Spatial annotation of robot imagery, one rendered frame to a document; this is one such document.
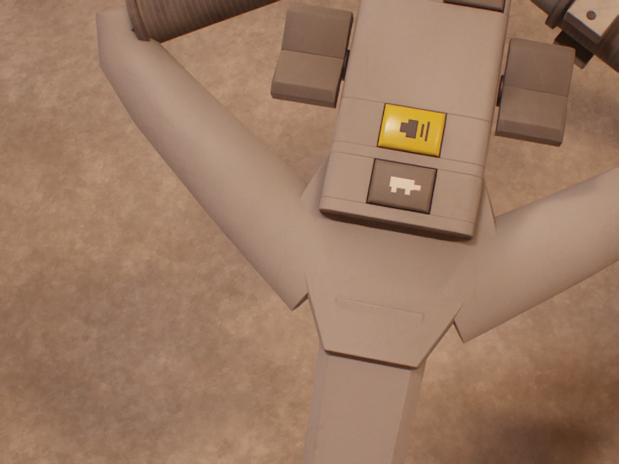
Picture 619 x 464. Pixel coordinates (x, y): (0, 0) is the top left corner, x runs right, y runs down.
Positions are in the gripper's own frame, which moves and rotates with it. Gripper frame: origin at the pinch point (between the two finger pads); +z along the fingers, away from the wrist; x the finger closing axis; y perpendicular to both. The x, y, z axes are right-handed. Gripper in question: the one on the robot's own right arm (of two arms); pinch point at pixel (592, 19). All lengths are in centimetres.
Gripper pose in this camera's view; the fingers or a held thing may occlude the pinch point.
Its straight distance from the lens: 59.8
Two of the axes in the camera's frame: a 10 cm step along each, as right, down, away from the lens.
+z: -6.5, 7.6, -0.6
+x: 0.9, 1.6, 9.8
